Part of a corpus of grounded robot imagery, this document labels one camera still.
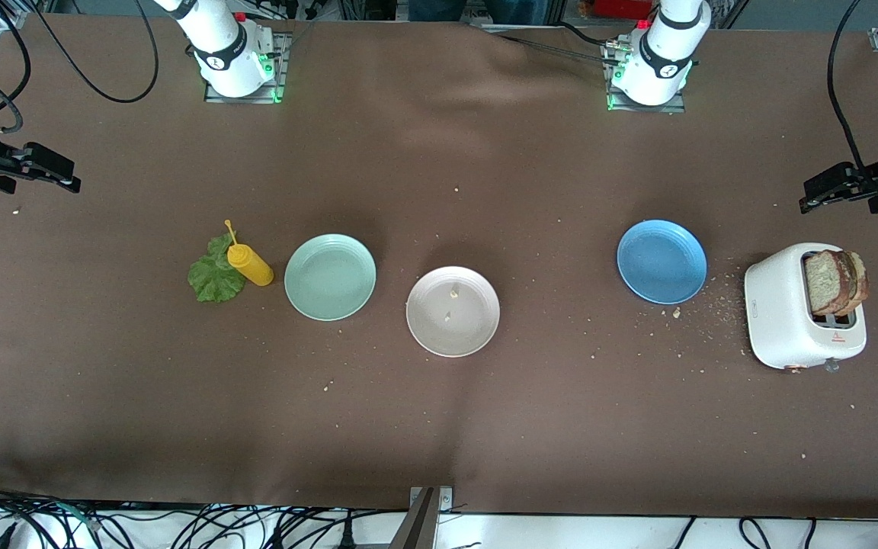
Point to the brown bread slice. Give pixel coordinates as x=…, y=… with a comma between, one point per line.
x=824, y=282
x=862, y=282

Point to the green lettuce leaf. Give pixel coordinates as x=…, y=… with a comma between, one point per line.
x=214, y=286

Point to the yellow mustard squeeze bottle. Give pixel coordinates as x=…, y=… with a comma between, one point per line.
x=252, y=267

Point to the blue plate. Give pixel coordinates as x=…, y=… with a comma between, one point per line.
x=661, y=261

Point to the mint green plate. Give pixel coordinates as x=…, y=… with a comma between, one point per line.
x=330, y=277

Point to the beige plate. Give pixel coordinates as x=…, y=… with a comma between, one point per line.
x=453, y=335

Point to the white toaster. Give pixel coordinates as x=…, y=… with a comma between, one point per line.
x=778, y=320

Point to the red box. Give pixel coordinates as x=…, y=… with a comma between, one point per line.
x=622, y=8

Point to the brown table cloth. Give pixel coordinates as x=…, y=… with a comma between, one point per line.
x=439, y=427

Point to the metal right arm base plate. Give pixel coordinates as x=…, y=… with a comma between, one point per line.
x=214, y=97

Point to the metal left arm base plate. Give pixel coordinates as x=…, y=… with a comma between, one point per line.
x=675, y=108

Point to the grey metal bracket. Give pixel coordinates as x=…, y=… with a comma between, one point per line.
x=427, y=511

